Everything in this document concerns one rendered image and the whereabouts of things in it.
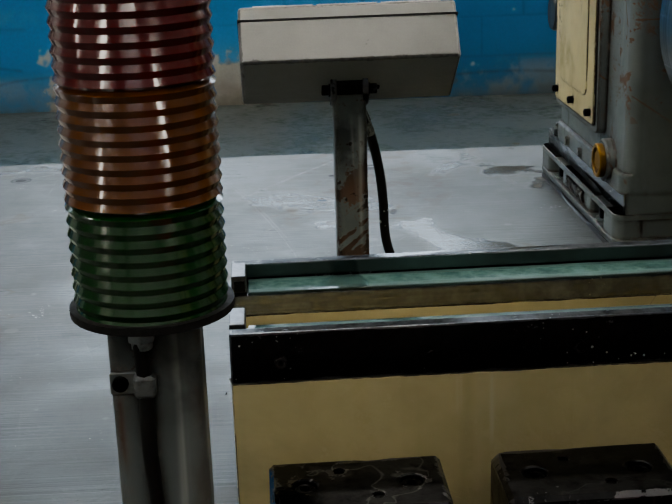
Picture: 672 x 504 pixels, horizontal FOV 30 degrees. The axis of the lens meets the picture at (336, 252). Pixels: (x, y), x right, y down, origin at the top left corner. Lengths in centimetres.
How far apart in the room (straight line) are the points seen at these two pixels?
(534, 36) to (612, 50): 514
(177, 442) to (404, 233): 88
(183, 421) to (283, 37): 52
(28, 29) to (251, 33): 551
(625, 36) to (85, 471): 69
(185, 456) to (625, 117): 85
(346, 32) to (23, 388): 38
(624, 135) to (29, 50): 536
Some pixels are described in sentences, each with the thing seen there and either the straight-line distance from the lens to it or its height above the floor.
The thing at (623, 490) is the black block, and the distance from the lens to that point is 72.
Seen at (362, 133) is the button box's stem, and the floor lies 98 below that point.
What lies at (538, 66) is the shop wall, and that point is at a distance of 649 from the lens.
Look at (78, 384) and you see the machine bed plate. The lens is 103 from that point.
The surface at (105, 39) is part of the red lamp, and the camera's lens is 44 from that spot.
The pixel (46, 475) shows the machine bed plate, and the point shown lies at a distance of 89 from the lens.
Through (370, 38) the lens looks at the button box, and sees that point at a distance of 98.
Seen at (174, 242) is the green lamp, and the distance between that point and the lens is 46.
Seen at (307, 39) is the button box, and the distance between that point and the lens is 97.
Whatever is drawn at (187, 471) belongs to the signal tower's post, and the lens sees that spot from 51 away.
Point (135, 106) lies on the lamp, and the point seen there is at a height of 111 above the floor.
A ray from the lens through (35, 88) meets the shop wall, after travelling 651.
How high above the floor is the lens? 120
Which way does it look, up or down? 18 degrees down
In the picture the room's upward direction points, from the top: 2 degrees counter-clockwise
